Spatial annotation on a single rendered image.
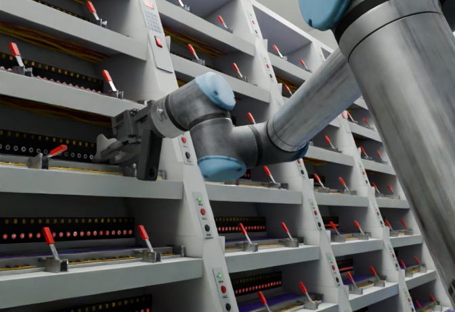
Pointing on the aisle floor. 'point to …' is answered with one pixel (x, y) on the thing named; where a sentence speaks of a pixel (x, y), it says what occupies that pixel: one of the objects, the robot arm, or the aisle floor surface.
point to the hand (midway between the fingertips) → (102, 163)
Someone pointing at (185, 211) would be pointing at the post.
